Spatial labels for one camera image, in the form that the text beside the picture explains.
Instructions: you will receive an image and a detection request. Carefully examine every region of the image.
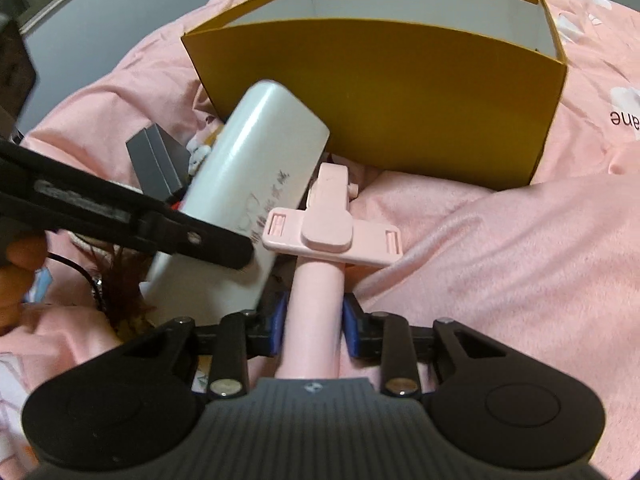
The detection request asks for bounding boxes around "orange cardboard box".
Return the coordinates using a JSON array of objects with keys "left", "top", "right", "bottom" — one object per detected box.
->
[{"left": 182, "top": 0, "right": 567, "bottom": 191}]

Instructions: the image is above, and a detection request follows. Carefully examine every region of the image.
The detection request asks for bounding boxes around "red panda plush toy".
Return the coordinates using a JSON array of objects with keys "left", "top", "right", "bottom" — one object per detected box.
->
[{"left": 186, "top": 125, "right": 224, "bottom": 177}]

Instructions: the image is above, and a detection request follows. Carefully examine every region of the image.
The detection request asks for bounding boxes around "pink phone holder stick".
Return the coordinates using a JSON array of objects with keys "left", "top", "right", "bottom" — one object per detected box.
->
[{"left": 262, "top": 162, "right": 402, "bottom": 380}]

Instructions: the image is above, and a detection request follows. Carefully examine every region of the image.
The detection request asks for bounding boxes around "pink patterned duvet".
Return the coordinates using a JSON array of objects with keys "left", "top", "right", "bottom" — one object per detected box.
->
[{"left": 25, "top": 0, "right": 639, "bottom": 479}]

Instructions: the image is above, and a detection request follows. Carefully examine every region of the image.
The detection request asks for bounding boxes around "grey small box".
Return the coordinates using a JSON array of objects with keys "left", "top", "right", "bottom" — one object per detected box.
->
[{"left": 126, "top": 124, "right": 190, "bottom": 204}]

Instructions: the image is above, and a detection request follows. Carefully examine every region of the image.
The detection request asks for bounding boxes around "person's hand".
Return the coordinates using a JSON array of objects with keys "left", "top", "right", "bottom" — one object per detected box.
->
[{"left": 0, "top": 231, "right": 49, "bottom": 335}]

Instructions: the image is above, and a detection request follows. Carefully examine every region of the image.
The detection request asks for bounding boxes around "white rectangular power bank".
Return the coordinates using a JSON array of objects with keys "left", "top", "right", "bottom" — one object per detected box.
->
[{"left": 141, "top": 80, "right": 329, "bottom": 326}]

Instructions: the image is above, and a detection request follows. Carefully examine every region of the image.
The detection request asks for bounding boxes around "black cable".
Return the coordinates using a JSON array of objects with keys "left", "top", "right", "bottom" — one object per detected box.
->
[{"left": 46, "top": 251, "right": 109, "bottom": 316}]

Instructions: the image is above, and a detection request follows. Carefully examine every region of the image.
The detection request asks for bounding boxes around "red green feather toy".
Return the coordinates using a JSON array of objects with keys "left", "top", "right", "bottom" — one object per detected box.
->
[{"left": 91, "top": 244, "right": 153, "bottom": 341}]

